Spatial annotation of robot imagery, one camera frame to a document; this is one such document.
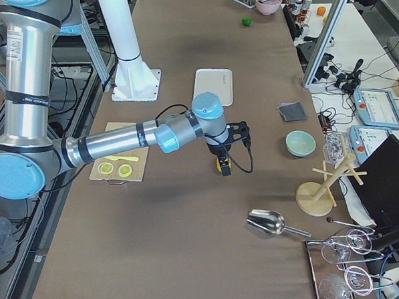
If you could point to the aluminium frame post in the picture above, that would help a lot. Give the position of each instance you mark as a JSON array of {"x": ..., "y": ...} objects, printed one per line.
[{"x": 336, "y": 10}]

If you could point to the lemon slice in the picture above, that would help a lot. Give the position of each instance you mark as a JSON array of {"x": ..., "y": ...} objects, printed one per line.
[
  {"x": 105, "y": 168},
  {"x": 125, "y": 170}
]

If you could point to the pink bowl with ice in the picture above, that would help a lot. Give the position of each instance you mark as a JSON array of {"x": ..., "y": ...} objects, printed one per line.
[{"x": 269, "y": 7}]

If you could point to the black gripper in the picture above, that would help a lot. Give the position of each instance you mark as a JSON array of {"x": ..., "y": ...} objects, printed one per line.
[{"x": 217, "y": 150}]

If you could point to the bamboo cutting board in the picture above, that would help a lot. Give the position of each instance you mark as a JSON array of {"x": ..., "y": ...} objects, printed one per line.
[{"x": 137, "y": 166}]

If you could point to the black monitor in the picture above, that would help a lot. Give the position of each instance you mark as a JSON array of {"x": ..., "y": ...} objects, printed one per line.
[{"x": 379, "y": 192}]

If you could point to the yellow plastic knife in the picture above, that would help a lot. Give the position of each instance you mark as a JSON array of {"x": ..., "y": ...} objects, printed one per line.
[{"x": 122, "y": 158}]

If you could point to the beige rabbit print tray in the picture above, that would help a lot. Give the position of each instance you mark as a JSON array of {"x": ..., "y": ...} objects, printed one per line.
[{"x": 216, "y": 81}]

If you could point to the wine glass rack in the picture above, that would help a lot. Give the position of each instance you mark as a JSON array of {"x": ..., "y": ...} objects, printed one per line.
[{"x": 339, "y": 266}]

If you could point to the upper teach pendant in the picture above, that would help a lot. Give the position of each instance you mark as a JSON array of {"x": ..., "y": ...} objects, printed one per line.
[{"x": 376, "y": 108}]

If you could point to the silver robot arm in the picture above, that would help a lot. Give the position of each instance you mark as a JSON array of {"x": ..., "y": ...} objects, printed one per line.
[{"x": 29, "y": 158}]

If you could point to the wooden mug tree stand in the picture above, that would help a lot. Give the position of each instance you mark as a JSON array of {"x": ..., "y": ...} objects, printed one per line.
[{"x": 316, "y": 199}]

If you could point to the green lime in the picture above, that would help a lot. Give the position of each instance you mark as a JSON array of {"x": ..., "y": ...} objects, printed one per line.
[{"x": 246, "y": 22}]

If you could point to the teach pendant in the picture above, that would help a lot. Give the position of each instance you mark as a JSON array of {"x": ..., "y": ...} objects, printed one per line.
[
  {"x": 366, "y": 139},
  {"x": 376, "y": 108}
]

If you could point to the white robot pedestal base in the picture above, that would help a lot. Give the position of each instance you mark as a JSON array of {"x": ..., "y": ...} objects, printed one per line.
[{"x": 134, "y": 80}]

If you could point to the clear plastic container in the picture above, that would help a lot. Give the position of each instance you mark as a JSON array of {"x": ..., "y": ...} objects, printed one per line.
[{"x": 333, "y": 150}]

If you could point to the lemon slice lower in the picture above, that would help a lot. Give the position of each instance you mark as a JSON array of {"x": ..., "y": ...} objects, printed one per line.
[{"x": 125, "y": 170}]

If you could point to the orange fruit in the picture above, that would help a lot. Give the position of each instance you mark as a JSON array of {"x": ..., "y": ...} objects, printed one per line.
[{"x": 321, "y": 10}]

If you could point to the yellow lemon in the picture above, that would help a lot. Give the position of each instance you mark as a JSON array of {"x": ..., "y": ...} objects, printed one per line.
[{"x": 223, "y": 163}]

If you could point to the light green bowl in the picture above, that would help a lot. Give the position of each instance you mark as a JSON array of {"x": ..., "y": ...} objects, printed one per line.
[{"x": 300, "y": 143}]

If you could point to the copper bottle rack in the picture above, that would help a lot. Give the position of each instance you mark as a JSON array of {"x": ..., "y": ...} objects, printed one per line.
[{"x": 298, "y": 12}]

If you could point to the grey folded cloth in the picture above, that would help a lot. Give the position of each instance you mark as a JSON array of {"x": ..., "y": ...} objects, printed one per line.
[{"x": 292, "y": 111}]

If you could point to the lower teach pendant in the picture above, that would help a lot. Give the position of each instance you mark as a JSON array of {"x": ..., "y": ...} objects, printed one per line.
[{"x": 366, "y": 139}]

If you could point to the metal scoop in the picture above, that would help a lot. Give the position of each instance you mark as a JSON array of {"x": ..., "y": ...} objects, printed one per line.
[{"x": 271, "y": 223}]

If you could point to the lemon slice upper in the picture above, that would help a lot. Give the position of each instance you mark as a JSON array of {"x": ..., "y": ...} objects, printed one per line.
[{"x": 105, "y": 168}]

